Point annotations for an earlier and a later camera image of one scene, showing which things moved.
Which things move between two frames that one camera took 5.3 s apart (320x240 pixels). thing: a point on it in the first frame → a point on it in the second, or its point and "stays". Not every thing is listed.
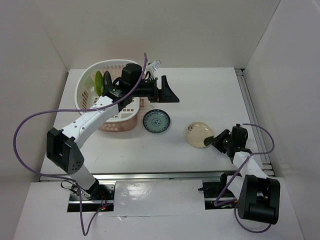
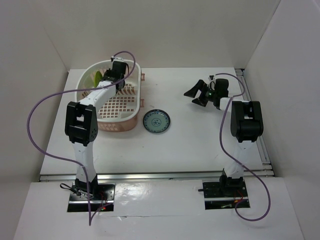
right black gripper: [217, 140] → [200, 85]
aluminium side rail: [268, 170] stays
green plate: [98, 82] stays
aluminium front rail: [144, 176] stays
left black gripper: [164, 95] → [107, 72]
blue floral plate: [156, 121] stays
